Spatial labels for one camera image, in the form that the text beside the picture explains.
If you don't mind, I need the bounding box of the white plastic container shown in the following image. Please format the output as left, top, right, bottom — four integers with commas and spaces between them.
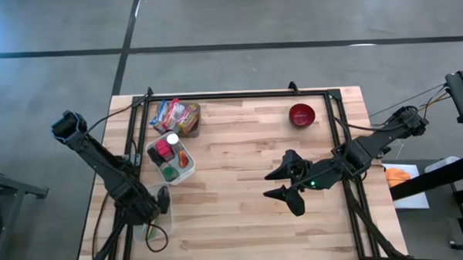
423, 155, 461, 174

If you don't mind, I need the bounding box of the black equipment cart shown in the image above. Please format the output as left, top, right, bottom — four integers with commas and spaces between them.
384, 69, 463, 202

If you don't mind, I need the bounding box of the small black container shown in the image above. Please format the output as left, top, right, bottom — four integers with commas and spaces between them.
147, 147, 165, 168

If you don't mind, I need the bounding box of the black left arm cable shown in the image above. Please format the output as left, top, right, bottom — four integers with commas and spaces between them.
83, 87, 152, 136

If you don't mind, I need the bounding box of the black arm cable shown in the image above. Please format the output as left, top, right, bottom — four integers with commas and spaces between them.
83, 87, 152, 136
287, 76, 421, 139

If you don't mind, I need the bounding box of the blue and white packet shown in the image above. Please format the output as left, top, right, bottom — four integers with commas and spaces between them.
152, 100, 168, 130

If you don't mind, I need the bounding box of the orange object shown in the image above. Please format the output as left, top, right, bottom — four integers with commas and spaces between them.
385, 166, 412, 189

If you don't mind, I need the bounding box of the white plastic bin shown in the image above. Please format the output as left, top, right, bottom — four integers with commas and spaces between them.
144, 130, 197, 187

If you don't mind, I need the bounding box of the pink and green ramen packet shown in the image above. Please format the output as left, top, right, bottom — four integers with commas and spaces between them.
178, 103, 201, 135

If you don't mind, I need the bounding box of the red noodle packet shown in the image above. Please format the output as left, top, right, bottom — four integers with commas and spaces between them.
164, 98, 187, 132

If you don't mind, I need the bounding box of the red labelled container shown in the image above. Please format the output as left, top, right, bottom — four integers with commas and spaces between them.
154, 138, 175, 162

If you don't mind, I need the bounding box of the glass jar with yellow label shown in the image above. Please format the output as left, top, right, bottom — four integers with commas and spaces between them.
177, 149, 191, 170

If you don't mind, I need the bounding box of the grey metal stand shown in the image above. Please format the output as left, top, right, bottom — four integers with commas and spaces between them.
0, 163, 52, 260

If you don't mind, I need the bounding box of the black bowl with red interior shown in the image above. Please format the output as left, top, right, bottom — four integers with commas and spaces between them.
288, 103, 317, 128

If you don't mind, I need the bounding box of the clear plastic tray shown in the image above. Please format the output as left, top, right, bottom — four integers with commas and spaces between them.
130, 182, 175, 245

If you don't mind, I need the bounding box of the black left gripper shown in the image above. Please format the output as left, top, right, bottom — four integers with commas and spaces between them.
123, 184, 172, 227

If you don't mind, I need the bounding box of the thick black cable loop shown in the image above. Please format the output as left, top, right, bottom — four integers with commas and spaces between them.
144, 220, 170, 254

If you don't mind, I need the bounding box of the spice jar with white lid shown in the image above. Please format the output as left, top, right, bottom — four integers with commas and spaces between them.
165, 132, 182, 153

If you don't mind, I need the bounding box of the black table frame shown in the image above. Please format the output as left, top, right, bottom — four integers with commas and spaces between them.
75, 86, 411, 260

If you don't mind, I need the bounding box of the white paper sheet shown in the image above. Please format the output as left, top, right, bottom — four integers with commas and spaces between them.
382, 161, 431, 211

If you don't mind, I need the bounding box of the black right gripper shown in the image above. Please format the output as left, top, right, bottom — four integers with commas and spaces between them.
261, 147, 330, 218

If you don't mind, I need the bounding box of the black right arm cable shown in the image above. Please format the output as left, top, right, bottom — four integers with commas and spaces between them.
287, 76, 421, 139

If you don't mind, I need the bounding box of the clear plastic bin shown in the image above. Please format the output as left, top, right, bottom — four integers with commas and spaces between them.
149, 97, 202, 140

